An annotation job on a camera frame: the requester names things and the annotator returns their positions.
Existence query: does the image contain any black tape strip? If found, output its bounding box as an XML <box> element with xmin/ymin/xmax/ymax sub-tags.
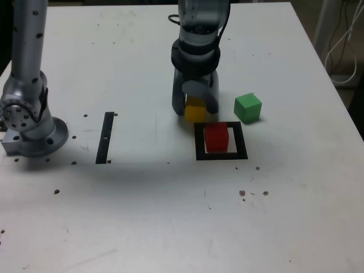
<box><xmin>95</xmin><ymin>111</ymin><xmax>115</xmax><ymax>165</ymax></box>

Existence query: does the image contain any yellow cube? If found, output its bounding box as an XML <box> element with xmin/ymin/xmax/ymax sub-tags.
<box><xmin>184</xmin><ymin>96</ymin><xmax>207</xmax><ymax>122</ymax></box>

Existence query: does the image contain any beige box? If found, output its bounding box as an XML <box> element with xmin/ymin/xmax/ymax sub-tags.
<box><xmin>330</xmin><ymin>73</ymin><xmax>364</xmax><ymax>89</ymax></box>

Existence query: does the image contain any black tape square outline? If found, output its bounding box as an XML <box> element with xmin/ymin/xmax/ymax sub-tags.
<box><xmin>193</xmin><ymin>121</ymin><xmax>249</xmax><ymax>162</ymax></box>

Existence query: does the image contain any green cube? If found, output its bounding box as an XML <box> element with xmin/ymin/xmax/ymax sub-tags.
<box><xmin>233</xmin><ymin>92</ymin><xmax>262</xmax><ymax>125</ymax></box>

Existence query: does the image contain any white frame post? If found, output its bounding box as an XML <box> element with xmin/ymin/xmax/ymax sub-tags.
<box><xmin>312</xmin><ymin>0</ymin><xmax>338</xmax><ymax>49</ymax></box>

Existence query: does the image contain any red cube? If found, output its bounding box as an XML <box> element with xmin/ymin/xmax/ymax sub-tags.
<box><xmin>204</xmin><ymin>122</ymin><xmax>230</xmax><ymax>154</ymax></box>

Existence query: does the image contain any white cable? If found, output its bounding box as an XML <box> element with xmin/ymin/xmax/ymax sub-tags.
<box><xmin>324</xmin><ymin>0</ymin><xmax>364</xmax><ymax>85</ymax></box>

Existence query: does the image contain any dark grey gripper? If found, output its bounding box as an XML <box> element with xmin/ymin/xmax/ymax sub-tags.
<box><xmin>171</xmin><ymin>70</ymin><xmax>220</xmax><ymax>116</ymax></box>

